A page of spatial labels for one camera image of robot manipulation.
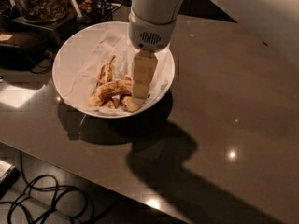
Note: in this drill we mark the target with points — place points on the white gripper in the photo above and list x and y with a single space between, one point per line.
151 34

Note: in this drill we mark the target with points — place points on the large spotted banana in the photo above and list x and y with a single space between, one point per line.
109 91

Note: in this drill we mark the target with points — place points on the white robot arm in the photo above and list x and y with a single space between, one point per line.
276 22

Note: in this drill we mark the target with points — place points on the upright spotted banana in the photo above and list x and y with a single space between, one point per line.
105 74

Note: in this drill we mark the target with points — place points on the short spotted banana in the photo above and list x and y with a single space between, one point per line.
128 105

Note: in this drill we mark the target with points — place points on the small banana piece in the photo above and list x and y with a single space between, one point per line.
110 104

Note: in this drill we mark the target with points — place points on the white bowl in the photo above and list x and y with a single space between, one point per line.
79 60

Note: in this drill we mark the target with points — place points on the white paper liner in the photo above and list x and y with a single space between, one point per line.
160 84

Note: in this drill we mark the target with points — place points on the glass jar of nuts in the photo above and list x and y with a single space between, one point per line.
42 11

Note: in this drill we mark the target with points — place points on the box at floor edge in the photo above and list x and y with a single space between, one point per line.
9 174

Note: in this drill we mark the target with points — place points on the black device with cable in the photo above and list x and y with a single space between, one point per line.
24 51

